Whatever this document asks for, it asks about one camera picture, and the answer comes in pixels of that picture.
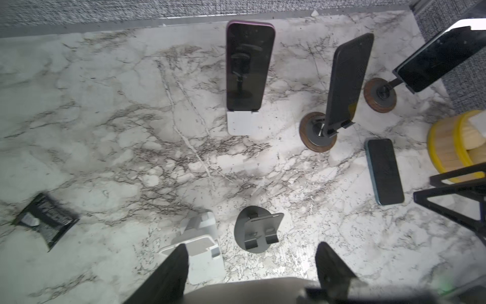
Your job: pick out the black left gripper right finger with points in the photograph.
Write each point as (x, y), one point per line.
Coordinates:
(334, 276)

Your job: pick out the dark grey round phone stand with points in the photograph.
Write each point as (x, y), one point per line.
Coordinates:
(256, 229)

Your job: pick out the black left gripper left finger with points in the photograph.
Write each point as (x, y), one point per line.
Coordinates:
(167, 283)

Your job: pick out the wood base stand middle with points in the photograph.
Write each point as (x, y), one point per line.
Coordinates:
(315, 134)

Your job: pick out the white folding phone stand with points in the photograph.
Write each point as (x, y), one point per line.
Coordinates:
(199, 234)

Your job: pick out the yellow rimmed bamboo steamer basket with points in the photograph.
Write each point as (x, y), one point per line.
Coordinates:
(457, 142)

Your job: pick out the wood base stand far right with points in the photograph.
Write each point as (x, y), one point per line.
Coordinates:
(380, 95)

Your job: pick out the purple edged phone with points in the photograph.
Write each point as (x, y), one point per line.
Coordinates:
(249, 47)

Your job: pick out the green edged phone far right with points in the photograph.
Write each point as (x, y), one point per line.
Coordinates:
(442, 54)

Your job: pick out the teal edged phone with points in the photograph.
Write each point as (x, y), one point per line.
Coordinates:
(384, 172)

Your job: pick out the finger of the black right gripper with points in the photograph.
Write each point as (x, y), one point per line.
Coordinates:
(472, 173)
(462, 203)

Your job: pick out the black snack packet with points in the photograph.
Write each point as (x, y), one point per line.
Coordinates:
(47, 217)

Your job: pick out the wood base stand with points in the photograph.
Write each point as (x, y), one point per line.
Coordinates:
(380, 95)
(315, 134)

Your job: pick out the dark grey cased phone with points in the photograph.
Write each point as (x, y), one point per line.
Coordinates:
(348, 72)

